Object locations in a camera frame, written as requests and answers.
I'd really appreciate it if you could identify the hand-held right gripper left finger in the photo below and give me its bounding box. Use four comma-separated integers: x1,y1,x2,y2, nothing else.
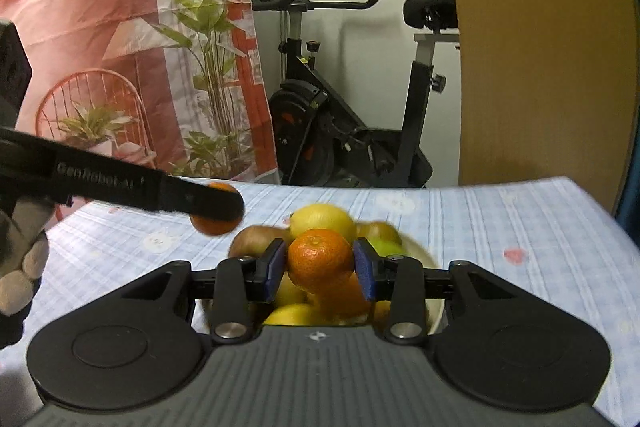
120,238,287,344

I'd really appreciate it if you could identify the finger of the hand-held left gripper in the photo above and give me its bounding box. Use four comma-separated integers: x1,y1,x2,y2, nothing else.
161,176,246,223

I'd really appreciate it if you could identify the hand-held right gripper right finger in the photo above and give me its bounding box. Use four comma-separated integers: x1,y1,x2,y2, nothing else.
352,238,522,344

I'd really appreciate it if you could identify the green apple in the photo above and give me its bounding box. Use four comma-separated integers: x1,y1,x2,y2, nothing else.
372,238,408,259

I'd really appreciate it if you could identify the large yellow lemon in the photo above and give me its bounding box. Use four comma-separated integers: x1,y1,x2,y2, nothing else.
290,204,357,242

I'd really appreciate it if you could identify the beige plate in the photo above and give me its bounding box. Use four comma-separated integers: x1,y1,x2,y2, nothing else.
192,232,447,339

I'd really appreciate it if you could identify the person's left hand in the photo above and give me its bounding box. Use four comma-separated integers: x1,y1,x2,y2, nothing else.
0,198,55,317

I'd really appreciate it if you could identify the purple mangosteen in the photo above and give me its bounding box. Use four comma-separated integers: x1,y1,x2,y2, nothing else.
229,225,293,260

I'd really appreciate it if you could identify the dark speckled orange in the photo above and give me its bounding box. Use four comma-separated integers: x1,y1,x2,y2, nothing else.
356,221,403,249

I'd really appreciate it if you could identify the small yellow lemon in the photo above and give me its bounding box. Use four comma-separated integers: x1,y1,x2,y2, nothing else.
262,303,326,326

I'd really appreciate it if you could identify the black exercise bike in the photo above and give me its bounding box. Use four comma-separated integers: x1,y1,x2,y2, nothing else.
250,0,460,188

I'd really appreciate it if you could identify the plaid tablecloth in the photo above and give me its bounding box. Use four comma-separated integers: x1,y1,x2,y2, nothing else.
0,177,640,413

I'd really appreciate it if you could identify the wooden board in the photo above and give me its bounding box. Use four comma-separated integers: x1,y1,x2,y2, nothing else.
440,0,632,210

